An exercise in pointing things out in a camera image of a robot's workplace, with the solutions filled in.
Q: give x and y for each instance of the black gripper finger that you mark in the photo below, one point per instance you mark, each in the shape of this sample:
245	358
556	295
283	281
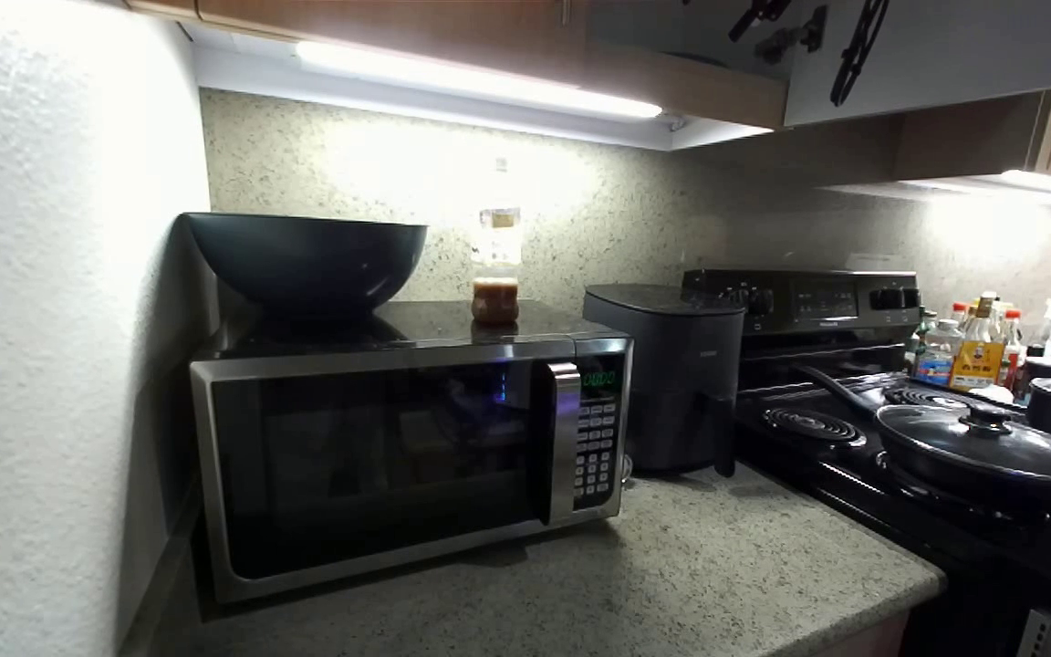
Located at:
755	13

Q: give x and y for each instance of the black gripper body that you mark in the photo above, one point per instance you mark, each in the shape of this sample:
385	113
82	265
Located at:
809	35

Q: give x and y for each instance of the wooden upper cabinet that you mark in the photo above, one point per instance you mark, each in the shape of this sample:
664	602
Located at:
968	82

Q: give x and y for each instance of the under-cabinet light strip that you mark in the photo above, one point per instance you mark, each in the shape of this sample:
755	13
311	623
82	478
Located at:
469	82

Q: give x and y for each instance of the blue label bottle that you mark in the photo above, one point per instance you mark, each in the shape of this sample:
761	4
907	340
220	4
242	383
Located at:
935	349

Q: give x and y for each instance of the black air fryer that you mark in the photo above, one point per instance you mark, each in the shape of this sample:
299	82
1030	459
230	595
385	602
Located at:
682	375

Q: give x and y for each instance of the glass jar with brown contents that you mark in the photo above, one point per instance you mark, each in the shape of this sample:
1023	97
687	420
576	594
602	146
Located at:
496	265

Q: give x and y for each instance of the yellow label oil bottle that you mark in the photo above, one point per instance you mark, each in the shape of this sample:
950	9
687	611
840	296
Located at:
978	349

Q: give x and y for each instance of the red cap sauce bottle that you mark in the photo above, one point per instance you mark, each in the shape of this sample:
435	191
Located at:
1013	349

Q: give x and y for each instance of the pan with glass lid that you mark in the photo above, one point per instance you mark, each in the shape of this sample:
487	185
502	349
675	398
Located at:
973	451

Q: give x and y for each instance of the dark blue bowl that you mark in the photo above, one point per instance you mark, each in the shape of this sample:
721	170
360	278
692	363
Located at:
307	268

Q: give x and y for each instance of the black kitchen stove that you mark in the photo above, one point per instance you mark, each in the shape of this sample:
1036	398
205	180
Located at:
856	327

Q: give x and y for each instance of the stainless black microwave oven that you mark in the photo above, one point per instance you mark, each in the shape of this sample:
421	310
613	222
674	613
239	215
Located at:
403	439

